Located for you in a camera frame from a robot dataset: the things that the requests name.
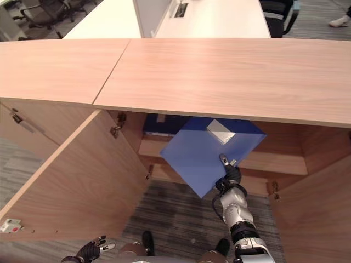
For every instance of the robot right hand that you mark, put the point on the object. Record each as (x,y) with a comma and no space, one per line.
(233,174)

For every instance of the robot left leg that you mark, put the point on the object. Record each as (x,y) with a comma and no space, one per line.
(131,249)

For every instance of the person's leg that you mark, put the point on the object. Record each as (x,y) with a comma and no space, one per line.
(348,8)

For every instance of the open wooden cabinet door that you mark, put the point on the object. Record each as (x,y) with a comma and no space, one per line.
(315,213)

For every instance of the wooden office cabinet, closed door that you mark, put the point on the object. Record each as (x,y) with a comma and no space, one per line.
(55,68)

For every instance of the white office desk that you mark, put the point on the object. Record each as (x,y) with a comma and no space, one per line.
(107,22)

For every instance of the dark blue folder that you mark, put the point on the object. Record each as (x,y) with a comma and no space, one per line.
(161,126)

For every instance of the metal door hinge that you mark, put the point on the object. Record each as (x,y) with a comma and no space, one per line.
(118,126)
(275,190)
(149,172)

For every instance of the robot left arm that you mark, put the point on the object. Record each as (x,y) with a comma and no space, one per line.
(72,259)

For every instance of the open wooden door with lock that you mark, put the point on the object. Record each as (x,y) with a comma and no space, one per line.
(82,178)

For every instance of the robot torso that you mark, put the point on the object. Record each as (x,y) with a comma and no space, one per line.
(170,260)

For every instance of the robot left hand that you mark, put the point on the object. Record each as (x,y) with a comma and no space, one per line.
(89,249)

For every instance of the blue folder with white label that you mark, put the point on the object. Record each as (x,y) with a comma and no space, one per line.
(197,159)

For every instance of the grey office chair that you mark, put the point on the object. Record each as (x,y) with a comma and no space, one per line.
(79,8)
(41,16)

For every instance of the white door lock, red dot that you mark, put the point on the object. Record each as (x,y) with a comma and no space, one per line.
(11,225)

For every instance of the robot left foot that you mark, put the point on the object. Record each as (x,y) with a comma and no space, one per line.
(148,243)

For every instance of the black and blue office chair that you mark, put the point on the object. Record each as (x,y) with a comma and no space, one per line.
(277,16)

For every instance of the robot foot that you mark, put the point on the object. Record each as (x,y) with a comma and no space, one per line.
(222,246)
(148,243)

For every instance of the metal cabinet lock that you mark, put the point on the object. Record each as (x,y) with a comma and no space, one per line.
(17,117)

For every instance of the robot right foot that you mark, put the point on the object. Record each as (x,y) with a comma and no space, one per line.
(222,246)

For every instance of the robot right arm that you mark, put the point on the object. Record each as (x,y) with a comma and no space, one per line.
(238,213)

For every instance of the wooden office cabinet, open doors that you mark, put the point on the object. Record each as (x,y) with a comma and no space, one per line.
(208,79)

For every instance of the person's white shoe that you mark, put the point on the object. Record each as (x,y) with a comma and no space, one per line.
(340,21)

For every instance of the white desk divider panel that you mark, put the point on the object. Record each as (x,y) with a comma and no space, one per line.
(149,16)

